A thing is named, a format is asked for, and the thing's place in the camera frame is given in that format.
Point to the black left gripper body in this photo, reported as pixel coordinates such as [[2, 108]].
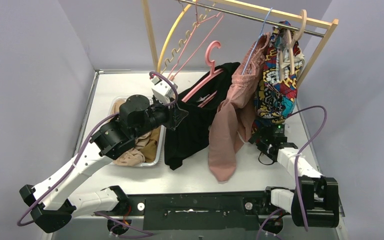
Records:
[[172, 114]]

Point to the black shorts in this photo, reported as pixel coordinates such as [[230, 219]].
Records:
[[192, 134]]

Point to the light blue hanger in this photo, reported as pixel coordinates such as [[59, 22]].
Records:
[[244, 71]]

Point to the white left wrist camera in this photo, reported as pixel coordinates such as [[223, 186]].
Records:
[[162, 91]]

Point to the white plastic basket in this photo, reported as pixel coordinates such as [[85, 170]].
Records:
[[157, 157]]

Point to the brown shorts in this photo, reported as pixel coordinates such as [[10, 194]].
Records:
[[151, 141]]

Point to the beige shorts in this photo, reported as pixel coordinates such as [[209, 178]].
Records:
[[134, 156]]

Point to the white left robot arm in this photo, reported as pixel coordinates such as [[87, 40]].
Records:
[[53, 202]]

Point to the thick pink plastic hanger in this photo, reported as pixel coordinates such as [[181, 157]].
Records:
[[213, 72]]

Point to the pink shorts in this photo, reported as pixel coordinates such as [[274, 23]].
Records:
[[231, 126]]

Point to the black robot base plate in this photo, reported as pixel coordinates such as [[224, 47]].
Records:
[[196, 211]]

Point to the colourful comic print shorts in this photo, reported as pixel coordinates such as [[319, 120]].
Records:
[[276, 95]]

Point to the wooden hanger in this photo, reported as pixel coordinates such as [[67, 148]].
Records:
[[291, 40]]

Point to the thin pink wire hanger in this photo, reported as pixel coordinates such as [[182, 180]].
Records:
[[204, 23]]

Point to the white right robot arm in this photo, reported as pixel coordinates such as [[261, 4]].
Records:
[[314, 202]]

